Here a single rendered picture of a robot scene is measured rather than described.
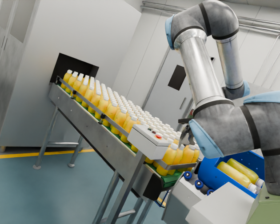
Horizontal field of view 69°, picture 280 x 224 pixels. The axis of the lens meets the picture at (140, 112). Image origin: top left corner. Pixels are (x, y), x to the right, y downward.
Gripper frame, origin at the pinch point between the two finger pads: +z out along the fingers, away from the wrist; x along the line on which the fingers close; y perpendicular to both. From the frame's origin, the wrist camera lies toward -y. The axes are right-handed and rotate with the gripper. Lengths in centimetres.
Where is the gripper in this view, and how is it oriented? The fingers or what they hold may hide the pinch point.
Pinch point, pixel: (181, 145)
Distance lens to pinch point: 121.2
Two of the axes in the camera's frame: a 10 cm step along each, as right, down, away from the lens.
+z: -3.9, 9.0, 1.9
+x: 6.7, 1.4, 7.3
